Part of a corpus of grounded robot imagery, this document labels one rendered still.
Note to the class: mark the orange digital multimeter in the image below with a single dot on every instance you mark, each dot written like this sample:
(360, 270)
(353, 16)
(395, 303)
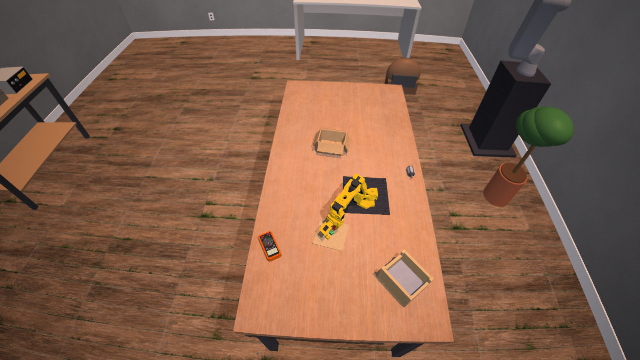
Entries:
(270, 246)

